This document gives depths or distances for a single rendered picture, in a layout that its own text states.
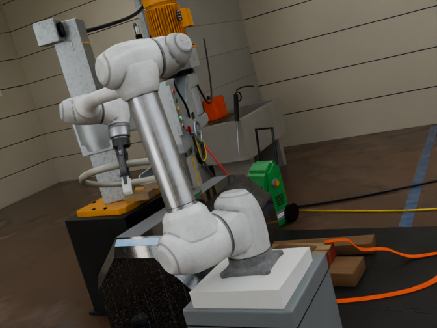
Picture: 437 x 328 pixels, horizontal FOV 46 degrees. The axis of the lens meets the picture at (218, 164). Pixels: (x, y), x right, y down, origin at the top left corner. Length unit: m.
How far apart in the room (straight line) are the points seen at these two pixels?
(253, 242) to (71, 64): 2.25
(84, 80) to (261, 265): 2.22
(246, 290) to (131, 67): 0.77
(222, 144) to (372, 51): 2.67
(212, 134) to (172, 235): 4.23
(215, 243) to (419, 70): 5.94
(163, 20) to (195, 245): 2.18
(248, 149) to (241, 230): 4.01
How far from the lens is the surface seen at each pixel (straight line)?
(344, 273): 3.32
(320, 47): 7.48
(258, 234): 1.71
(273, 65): 7.72
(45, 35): 3.57
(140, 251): 2.62
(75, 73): 3.60
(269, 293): 1.60
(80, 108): 2.08
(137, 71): 1.59
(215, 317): 1.73
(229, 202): 1.67
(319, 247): 3.49
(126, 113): 2.18
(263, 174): 4.46
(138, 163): 2.14
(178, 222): 1.57
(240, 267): 1.74
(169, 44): 1.66
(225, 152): 5.75
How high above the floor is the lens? 1.57
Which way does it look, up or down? 12 degrees down
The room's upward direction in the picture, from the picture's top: 15 degrees counter-clockwise
